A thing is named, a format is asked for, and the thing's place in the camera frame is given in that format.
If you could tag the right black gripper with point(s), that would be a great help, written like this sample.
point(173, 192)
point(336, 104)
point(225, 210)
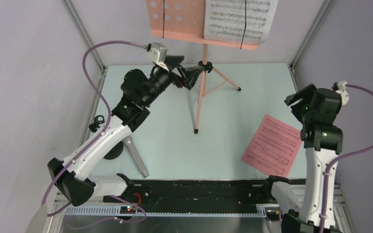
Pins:
point(306, 93)

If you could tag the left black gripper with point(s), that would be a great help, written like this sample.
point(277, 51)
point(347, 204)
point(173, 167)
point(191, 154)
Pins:
point(188, 76)

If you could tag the pink music stand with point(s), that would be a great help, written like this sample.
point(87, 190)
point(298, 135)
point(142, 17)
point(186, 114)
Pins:
point(183, 20)

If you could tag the white sheet music page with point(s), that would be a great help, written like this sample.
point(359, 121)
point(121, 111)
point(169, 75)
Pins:
point(239, 21)

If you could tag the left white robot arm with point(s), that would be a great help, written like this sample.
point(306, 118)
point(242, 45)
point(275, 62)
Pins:
point(72, 174)

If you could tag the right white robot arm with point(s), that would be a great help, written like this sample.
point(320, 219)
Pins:
point(316, 109)

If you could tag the pink paper sheet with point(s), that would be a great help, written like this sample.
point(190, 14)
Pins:
point(273, 148)

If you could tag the grey metal microphone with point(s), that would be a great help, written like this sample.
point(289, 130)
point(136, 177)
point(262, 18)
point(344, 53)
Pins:
point(129, 144)

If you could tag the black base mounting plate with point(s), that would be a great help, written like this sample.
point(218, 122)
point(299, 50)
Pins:
point(200, 196)

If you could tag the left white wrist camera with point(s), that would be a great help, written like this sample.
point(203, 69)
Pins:
point(157, 52)

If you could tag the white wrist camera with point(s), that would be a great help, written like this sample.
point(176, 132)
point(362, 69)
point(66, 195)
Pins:
point(157, 52)
point(340, 88)

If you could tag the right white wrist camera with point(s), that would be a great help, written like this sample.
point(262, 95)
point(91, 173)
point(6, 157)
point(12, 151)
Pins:
point(340, 88)

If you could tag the right aluminium frame post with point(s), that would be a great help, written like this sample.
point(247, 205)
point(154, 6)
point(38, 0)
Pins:
point(313, 29)

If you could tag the aluminium frame post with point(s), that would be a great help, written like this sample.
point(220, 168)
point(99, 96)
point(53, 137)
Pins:
point(313, 29)
point(80, 27)

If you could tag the left aluminium frame post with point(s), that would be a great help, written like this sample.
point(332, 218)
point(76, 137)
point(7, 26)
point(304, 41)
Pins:
point(80, 27)

